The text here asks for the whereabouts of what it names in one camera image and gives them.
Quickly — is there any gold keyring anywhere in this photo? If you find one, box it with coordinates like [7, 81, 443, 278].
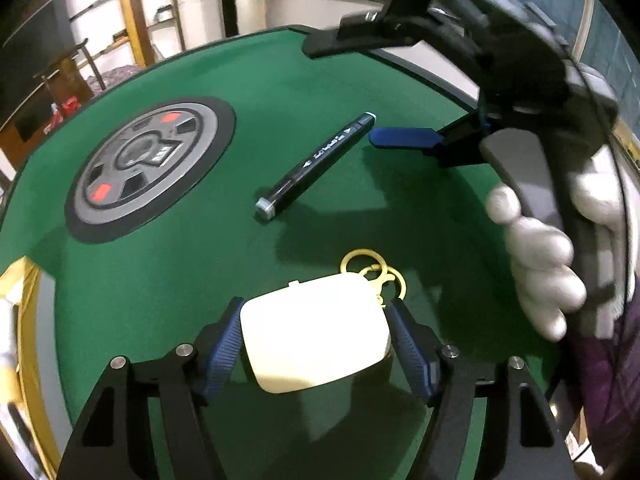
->
[340, 247, 407, 307]

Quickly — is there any dark wooden chair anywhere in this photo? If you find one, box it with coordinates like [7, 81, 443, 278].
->
[32, 37, 108, 106]

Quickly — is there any white wall shelf unit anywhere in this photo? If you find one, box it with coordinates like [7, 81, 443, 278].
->
[60, 0, 181, 66]

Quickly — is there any black television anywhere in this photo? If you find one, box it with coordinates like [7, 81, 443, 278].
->
[0, 0, 68, 126]

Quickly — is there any black marker grey cap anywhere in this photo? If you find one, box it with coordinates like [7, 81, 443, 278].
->
[255, 111, 377, 223]

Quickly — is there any red bag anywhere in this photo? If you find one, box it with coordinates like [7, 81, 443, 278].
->
[50, 97, 82, 124]

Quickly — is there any white tray with yellow rim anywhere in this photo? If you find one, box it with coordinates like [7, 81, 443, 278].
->
[0, 255, 56, 480]

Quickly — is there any cream earbud case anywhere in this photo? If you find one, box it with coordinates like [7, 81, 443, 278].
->
[239, 272, 392, 395]

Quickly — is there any round grey table control panel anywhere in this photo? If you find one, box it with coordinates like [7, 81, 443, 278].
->
[64, 96, 237, 246]

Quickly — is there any floral cushion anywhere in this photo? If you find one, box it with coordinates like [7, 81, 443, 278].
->
[85, 65, 146, 92]

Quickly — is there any person's right forearm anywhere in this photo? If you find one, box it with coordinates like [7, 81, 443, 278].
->
[565, 280, 640, 476]

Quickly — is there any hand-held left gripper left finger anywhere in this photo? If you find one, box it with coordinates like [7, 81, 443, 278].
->
[59, 296, 246, 480]

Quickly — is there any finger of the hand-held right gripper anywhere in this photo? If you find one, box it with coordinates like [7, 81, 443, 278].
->
[369, 110, 493, 168]
[302, 10, 401, 58]

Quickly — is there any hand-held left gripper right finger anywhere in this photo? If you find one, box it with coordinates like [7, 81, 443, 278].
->
[385, 297, 576, 480]

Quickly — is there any person's right hand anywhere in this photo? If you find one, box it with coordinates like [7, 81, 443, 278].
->
[485, 149, 638, 343]

